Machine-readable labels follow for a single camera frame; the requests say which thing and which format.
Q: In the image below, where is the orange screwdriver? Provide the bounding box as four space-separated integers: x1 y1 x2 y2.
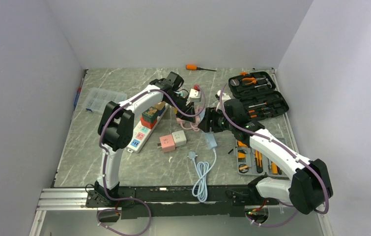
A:
186 64 217 72

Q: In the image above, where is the white cube plug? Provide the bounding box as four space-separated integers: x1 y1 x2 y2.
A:
172 130 187 147

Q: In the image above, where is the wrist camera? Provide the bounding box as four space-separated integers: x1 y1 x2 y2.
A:
215 90 231 102
188 85 202 103

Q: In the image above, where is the light blue cable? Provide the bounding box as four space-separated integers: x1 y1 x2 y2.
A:
187 148 218 203

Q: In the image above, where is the blue pen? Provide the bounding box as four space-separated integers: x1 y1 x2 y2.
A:
73 78 84 109

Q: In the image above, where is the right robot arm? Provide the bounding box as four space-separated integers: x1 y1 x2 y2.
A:
198 99 333 214

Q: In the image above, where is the beige cube plug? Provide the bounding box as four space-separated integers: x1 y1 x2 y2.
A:
153 101 166 111

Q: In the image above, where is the pink cube plug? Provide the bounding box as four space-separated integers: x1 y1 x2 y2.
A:
158 134 176 153

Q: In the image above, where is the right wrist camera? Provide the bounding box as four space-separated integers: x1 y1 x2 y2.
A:
215 90 231 102

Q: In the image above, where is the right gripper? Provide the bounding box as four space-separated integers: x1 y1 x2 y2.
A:
198 107 235 133

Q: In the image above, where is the pink power strip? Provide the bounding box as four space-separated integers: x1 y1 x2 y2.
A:
176 118 185 124

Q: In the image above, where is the grey tool tray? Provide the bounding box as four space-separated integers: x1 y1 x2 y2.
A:
233 140 287 178

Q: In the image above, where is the black tool case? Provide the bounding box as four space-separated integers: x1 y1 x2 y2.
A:
228 71 289 121

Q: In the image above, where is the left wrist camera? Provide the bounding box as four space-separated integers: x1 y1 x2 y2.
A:
188 85 202 103

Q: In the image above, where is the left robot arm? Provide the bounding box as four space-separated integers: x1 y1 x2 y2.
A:
94 72 198 207

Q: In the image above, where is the white power strip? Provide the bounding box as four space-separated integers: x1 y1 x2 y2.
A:
125 104 170 153

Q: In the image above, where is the red cube plug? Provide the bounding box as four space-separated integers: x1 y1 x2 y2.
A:
140 117 158 129

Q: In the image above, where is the green cube plug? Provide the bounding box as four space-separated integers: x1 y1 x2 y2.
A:
142 107 159 123

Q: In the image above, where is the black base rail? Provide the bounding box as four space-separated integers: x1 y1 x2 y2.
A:
86 185 278 219

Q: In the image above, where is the pink coiled cable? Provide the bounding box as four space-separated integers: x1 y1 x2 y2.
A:
176 104 207 132

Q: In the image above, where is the clear screw box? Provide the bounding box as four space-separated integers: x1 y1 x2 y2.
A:
83 88 127 114

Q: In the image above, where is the blue power strip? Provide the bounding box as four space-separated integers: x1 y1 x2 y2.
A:
204 132 217 149

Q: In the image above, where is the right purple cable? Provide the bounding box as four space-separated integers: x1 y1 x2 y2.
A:
219 83 330 228

